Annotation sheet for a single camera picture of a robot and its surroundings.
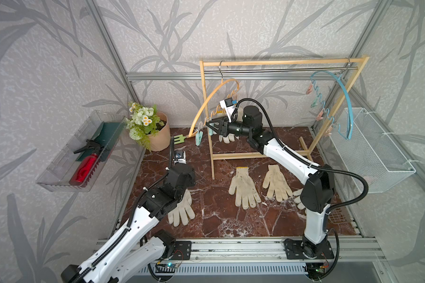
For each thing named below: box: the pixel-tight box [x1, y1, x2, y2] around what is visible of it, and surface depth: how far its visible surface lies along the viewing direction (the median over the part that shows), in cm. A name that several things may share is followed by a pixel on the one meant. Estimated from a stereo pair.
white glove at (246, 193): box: [228, 166, 262, 210], surface depth 93 cm
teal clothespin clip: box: [195, 129, 204, 147], surface depth 68 cm
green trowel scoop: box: [74, 122, 124, 163], surface depth 67 cm
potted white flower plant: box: [125, 101, 171, 153], surface depth 86 cm
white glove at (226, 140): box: [218, 133, 240, 144], surface depth 97 cm
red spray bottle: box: [68, 139, 104, 188], surface depth 61 cm
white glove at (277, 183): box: [262, 164, 293, 203], surface depth 95 cm
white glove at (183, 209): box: [167, 188, 196, 227], surface depth 86 cm
